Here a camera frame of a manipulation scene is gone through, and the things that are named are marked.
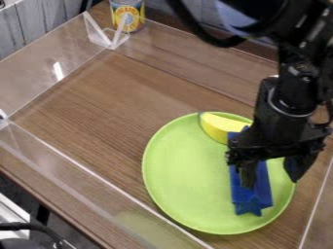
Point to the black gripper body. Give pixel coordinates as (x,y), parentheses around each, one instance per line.
(283,133)

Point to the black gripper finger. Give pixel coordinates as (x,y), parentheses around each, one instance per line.
(248,169)
(297,165)

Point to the blue star-shaped block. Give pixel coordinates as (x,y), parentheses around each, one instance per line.
(251,200)

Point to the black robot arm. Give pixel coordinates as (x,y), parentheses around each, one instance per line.
(299,25)

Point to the green plate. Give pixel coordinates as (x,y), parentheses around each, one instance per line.
(186,179)

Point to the yellow banana-shaped sponge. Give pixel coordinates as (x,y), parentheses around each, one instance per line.
(218,124)

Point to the clear acrylic enclosure wall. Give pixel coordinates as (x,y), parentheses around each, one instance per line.
(85,103)

